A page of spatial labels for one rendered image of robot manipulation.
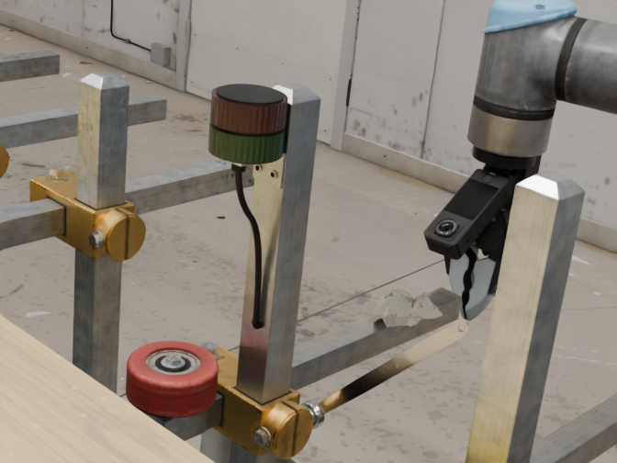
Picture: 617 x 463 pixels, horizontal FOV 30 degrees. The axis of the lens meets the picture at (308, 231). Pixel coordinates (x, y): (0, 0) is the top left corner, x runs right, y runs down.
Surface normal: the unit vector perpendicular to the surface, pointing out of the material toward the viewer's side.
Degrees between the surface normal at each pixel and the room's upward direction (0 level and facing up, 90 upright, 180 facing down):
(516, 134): 90
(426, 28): 90
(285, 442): 90
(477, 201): 32
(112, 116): 90
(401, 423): 0
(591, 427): 0
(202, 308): 0
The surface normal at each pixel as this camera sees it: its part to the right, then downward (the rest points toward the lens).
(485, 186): -0.29, -0.67
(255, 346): -0.69, 0.21
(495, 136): -0.51, 0.28
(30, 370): 0.10, -0.92
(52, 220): 0.72, 0.33
